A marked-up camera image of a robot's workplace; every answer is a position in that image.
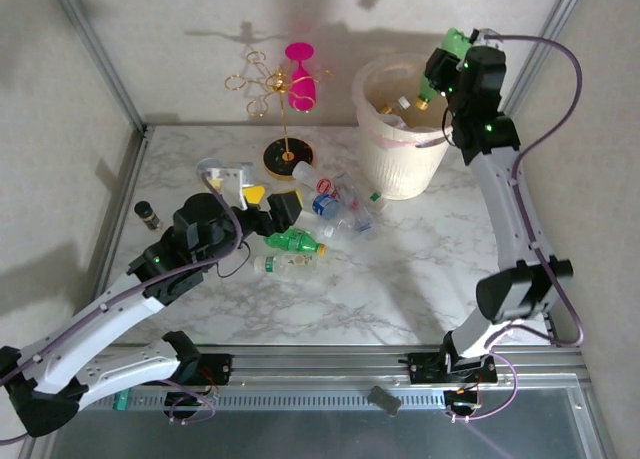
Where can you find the green plastic bottle yellow cap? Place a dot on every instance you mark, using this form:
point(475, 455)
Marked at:
point(295, 241)
point(456, 41)

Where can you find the crushed clear bottle blue label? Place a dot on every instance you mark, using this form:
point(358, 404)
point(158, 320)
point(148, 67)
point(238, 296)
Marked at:
point(322, 205)

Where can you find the clear bottle round red label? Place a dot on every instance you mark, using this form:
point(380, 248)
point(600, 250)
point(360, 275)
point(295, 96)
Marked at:
point(307, 171)

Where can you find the long clear unlabelled bottle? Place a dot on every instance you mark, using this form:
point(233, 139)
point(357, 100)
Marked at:
point(328, 230)

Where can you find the clear bottle leaf print label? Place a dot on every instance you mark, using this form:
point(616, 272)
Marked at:
point(287, 264)

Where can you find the clear bottle purple red label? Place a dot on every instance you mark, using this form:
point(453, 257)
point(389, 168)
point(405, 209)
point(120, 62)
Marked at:
point(350, 194)

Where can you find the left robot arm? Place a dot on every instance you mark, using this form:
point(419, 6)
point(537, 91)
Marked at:
point(100, 324)

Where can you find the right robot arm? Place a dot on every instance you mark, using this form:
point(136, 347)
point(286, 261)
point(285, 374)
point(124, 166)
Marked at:
point(505, 219)

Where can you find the pink translucent bin liner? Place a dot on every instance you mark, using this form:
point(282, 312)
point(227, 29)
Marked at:
point(372, 129)

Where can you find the cream plastic waste bin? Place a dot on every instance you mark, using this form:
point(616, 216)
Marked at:
point(400, 174)

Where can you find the small brown black-capped bottle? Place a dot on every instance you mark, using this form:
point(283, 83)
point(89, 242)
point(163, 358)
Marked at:
point(147, 216)

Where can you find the pink plastic wine glass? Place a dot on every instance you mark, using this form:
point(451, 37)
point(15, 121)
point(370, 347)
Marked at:
point(301, 91)

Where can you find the small black controller board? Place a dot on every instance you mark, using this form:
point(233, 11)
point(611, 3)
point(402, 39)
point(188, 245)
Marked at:
point(462, 403)
point(180, 401)

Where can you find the green terminal connector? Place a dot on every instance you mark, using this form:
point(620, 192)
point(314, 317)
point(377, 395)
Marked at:
point(122, 403)

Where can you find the small black plastic block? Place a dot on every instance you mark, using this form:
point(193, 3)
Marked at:
point(385, 400)

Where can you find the grey base panel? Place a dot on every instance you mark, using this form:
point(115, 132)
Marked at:
point(320, 439)

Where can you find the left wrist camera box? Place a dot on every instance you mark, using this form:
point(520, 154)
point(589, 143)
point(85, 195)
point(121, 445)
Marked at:
point(232, 176)

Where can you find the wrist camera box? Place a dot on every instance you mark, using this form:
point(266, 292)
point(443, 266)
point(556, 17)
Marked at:
point(485, 35)
point(232, 176)

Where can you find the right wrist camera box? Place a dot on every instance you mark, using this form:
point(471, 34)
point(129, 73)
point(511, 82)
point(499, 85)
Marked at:
point(485, 35)

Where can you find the aluminium side rail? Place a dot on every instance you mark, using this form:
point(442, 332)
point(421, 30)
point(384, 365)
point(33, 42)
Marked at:
point(131, 169)

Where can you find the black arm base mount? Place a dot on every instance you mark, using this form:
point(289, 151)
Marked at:
point(425, 371)
point(217, 369)

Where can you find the aluminium mounting rail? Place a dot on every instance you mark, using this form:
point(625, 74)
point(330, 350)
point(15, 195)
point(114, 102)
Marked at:
point(320, 366)

